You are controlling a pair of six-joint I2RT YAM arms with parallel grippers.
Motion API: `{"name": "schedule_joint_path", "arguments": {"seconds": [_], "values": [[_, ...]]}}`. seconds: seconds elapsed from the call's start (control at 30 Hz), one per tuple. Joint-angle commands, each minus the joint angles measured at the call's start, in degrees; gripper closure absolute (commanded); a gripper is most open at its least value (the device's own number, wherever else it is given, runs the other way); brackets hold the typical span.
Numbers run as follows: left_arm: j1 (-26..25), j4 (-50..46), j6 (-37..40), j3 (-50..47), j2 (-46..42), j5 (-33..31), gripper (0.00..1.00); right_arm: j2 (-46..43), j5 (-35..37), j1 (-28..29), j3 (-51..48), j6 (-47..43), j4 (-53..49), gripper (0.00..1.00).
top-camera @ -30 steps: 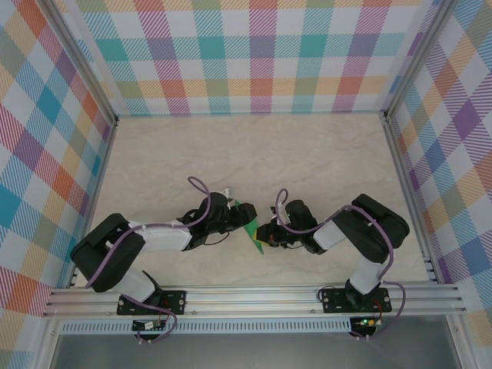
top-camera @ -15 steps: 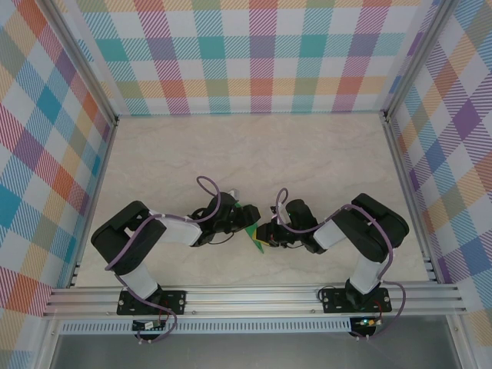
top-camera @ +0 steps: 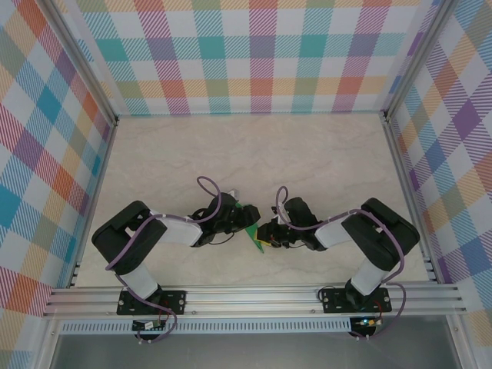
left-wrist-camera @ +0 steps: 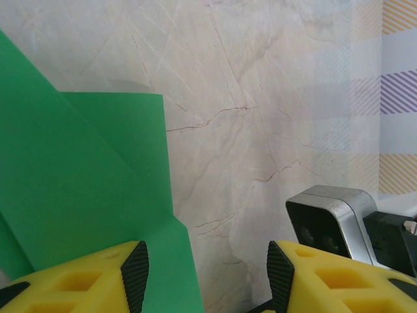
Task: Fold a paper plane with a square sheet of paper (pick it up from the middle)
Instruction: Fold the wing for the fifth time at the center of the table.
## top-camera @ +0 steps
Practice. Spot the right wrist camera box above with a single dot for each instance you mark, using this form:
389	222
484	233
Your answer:
277	216

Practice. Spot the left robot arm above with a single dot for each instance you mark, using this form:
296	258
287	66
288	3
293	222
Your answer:
130	238

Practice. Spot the wide aluminium mounting rail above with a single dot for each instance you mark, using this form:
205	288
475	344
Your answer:
250	300

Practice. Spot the small dark circuit board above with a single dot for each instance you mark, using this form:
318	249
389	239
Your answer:
148	325

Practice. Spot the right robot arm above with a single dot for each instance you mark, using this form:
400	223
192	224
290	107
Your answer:
380	238

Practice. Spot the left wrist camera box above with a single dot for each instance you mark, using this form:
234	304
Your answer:
233	193

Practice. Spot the circuit board with green light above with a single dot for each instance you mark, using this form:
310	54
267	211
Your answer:
367	322

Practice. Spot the aluminium side rail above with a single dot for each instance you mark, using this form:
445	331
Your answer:
411	200
90	200

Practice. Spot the aluminium frame post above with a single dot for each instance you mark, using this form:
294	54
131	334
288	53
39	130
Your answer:
77	57
419	57

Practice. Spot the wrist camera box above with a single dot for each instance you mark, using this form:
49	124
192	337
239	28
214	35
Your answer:
233	193
277	216

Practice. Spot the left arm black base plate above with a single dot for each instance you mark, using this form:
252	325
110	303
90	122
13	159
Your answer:
177	301

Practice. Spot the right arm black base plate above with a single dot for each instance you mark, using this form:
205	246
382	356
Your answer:
334	301

